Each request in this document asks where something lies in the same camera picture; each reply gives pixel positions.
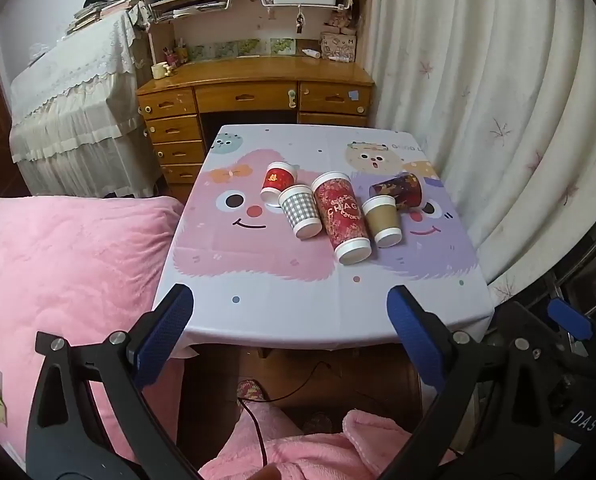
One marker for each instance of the white mug on desk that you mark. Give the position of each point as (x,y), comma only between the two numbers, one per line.
(159,70)

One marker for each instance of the tall red patterned paper cup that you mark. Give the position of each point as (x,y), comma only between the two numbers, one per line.
(342,220)

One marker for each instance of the printed cardboard box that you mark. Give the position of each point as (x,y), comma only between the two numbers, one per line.
(339,44)

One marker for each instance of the grey checkered paper cup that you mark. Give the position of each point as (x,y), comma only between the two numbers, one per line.
(299,214)

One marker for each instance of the white tube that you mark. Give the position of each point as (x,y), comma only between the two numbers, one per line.
(311,52)

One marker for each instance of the knitted slipper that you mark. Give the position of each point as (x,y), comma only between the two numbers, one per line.
(250,390)

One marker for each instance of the dark floral paper cup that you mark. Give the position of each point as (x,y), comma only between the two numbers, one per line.
(399,191)

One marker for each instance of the white leaf-print curtain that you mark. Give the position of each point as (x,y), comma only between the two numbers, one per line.
(503,85)

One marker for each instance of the lace covered piano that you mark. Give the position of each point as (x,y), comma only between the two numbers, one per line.
(77,105)

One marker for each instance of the hanging keys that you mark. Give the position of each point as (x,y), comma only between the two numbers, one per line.
(300,21)

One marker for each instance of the metal rack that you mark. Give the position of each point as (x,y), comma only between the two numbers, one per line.
(585,270)

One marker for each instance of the wooden desk with drawers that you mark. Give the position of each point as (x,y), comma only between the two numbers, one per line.
(248,95)

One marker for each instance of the brown ribbed paper cup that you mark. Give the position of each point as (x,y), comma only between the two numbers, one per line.
(382,222)

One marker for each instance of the person's pink robe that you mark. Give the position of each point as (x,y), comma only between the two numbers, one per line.
(328,452)

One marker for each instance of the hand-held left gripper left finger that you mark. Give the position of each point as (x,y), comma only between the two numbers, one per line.
(165,330)

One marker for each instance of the small red paper cup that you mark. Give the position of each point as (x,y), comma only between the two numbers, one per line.
(278,181)

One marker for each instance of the stack of books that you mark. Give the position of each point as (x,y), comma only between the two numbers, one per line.
(95,12)

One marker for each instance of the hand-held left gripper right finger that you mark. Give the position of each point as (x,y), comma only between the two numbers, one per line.
(414,332)

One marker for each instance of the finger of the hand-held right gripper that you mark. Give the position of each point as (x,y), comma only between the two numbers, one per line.
(570,317)

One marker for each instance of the cartoon printed tablecloth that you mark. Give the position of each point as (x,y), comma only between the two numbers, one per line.
(258,270)

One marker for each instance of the pink fleece blanket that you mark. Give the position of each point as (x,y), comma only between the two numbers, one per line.
(67,280)

